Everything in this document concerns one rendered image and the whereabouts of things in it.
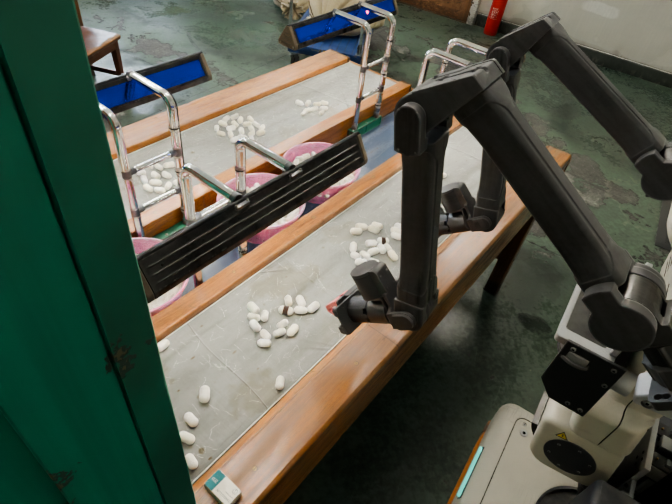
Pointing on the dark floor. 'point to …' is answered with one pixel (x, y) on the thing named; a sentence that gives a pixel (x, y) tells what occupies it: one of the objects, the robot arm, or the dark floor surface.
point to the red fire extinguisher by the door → (494, 17)
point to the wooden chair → (104, 41)
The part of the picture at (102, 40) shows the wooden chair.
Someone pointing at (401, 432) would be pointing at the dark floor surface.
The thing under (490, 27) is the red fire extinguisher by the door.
